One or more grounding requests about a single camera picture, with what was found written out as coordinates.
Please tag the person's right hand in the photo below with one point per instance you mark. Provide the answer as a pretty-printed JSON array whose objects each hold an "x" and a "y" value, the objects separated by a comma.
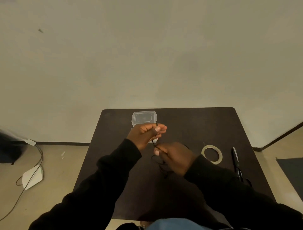
[{"x": 177, "y": 158}]

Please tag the person's left hand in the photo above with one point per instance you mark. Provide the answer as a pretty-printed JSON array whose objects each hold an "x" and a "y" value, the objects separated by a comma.
[{"x": 142, "y": 137}]

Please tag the person's left thumb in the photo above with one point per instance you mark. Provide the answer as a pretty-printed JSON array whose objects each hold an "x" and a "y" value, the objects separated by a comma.
[{"x": 155, "y": 130}]

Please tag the person's right thumb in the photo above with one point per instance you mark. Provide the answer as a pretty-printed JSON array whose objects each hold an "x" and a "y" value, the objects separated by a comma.
[{"x": 160, "y": 150}]

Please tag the person's right forearm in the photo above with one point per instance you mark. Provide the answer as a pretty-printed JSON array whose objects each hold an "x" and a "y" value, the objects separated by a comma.
[{"x": 236, "y": 201}]

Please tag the person's left forearm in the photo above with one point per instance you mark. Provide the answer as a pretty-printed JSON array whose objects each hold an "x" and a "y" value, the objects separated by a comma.
[{"x": 94, "y": 189}]

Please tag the clear plastic box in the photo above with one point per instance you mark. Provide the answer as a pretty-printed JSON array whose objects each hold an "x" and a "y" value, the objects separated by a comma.
[{"x": 143, "y": 117}]

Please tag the roll of clear tape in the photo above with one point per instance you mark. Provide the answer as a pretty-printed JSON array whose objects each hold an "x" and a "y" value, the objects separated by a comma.
[{"x": 219, "y": 155}]

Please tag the person's blue jeans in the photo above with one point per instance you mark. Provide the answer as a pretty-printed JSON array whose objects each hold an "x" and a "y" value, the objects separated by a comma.
[{"x": 175, "y": 224}]

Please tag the black scissors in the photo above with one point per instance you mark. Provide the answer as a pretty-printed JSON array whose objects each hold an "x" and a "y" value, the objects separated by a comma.
[{"x": 236, "y": 161}]

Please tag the white plug adapter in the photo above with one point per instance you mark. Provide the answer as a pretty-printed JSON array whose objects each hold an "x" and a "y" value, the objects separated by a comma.
[{"x": 30, "y": 142}]

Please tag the white flat floor device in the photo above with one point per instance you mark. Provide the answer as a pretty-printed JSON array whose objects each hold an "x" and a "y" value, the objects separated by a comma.
[{"x": 32, "y": 177}]

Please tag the dark floor mat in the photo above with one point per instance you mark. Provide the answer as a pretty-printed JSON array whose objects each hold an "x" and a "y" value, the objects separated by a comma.
[{"x": 292, "y": 174}]

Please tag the black bag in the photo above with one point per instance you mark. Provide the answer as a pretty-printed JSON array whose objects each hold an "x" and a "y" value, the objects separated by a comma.
[{"x": 10, "y": 148}]

